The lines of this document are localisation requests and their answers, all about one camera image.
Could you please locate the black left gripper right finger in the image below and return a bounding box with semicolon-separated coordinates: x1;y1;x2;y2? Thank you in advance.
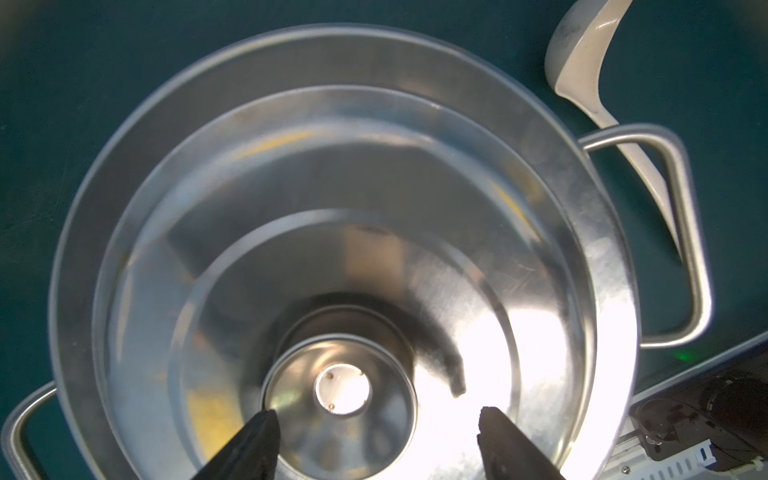
477;407;564;480

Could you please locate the beige plastic ladle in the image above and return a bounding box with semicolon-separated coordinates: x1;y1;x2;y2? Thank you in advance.
544;0;680;247

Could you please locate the stainless steel stock pot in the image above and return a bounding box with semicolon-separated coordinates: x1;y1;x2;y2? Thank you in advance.
0;123;715;480

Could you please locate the stainless steel pot lid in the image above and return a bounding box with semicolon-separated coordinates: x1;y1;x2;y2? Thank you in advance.
49;25;639;479

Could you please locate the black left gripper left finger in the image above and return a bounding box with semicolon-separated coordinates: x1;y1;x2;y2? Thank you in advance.
193;410;281;480

